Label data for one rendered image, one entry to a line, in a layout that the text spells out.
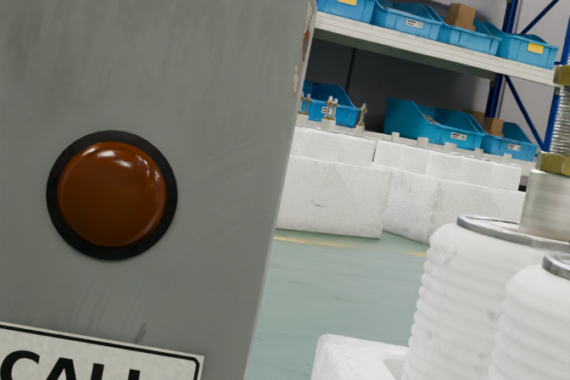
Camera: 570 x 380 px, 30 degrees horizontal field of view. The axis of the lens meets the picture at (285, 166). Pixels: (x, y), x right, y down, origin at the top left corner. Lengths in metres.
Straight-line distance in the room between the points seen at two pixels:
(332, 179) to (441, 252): 2.19
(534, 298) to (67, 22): 0.18
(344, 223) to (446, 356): 2.26
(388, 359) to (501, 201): 2.56
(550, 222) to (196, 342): 0.26
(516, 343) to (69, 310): 0.17
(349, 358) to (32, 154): 0.29
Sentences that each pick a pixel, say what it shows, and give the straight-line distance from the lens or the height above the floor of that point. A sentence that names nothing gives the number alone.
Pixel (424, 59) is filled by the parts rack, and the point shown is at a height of 0.73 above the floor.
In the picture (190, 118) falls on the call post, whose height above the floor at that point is 0.28.
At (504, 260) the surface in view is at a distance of 0.43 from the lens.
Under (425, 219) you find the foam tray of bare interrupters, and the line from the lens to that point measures 2.92.
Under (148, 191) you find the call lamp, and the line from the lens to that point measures 0.22.
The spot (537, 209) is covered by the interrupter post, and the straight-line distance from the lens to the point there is 0.47.
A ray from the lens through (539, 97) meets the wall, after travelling 7.28.
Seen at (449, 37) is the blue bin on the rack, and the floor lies 0.83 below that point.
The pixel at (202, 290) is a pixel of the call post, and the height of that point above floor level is 0.25.
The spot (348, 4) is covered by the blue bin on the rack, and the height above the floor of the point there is 0.87.
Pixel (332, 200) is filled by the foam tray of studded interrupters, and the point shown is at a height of 0.09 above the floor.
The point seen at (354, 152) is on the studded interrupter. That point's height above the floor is 0.21.
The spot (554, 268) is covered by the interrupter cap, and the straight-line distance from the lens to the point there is 0.35.
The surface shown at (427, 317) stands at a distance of 0.46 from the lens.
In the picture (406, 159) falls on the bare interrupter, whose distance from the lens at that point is 3.06.
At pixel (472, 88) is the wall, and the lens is 6.89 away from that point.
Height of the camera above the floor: 0.29
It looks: 3 degrees down
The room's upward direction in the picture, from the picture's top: 11 degrees clockwise
